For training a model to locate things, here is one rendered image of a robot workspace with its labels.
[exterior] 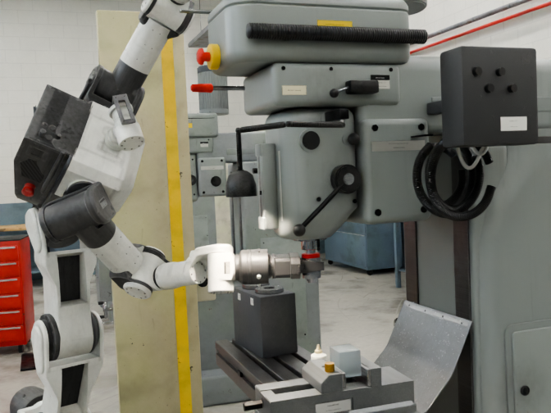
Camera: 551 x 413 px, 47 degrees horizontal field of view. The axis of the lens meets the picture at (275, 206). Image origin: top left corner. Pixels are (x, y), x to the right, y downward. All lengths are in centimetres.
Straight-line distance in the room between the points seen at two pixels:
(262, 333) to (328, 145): 68
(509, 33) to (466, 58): 614
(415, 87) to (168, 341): 212
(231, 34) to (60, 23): 935
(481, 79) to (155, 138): 212
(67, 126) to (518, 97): 109
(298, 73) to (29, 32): 937
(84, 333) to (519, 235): 127
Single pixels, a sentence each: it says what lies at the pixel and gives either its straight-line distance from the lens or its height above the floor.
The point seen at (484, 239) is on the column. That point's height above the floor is 129.
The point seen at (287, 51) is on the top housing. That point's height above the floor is 175.
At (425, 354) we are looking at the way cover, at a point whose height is 97.
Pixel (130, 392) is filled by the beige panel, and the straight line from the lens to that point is 340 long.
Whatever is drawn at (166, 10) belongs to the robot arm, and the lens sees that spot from 182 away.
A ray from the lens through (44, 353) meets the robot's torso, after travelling 204.
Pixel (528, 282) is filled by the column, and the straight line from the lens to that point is 177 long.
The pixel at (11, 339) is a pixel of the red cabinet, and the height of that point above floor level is 14.
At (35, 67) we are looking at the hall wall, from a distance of 1064.
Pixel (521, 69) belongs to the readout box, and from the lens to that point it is 151.
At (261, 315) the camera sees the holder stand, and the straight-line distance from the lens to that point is 194.
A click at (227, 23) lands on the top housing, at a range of 151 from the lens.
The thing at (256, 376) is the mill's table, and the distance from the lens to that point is 182.
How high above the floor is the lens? 148
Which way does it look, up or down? 3 degrees down
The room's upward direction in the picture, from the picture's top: 3 degrees counter-clockwise
